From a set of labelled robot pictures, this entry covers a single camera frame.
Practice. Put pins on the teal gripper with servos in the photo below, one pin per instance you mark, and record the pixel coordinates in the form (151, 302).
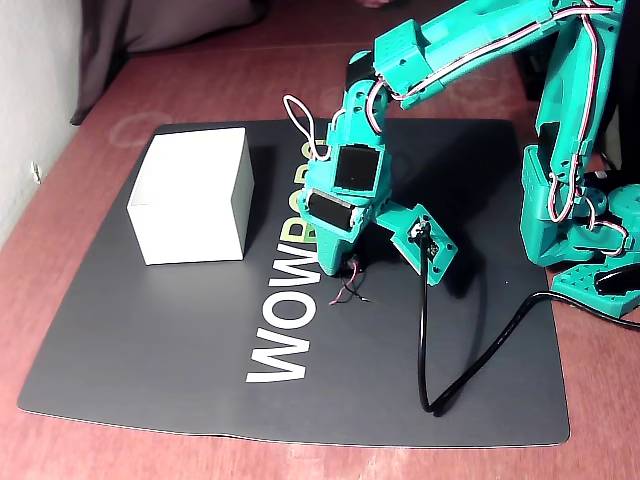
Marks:
(330, 210)

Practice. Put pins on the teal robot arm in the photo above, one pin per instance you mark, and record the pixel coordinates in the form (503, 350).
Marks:
(565, 100)

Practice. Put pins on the white open box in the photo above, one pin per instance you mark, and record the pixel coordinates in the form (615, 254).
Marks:
(185, 225)

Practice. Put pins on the black mat with WOWROBO print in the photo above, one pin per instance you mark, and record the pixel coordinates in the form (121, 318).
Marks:
(150, 325)

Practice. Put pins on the black background object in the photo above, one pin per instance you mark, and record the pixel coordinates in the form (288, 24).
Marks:
(527, 75)

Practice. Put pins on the grey cloth cushion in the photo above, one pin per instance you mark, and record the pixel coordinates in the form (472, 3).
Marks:
(150, 25)

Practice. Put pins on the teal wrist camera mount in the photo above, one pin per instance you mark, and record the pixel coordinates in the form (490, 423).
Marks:
(400, 227)

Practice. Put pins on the small white wall tag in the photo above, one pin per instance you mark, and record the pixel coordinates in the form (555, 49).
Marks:
(36, 172)

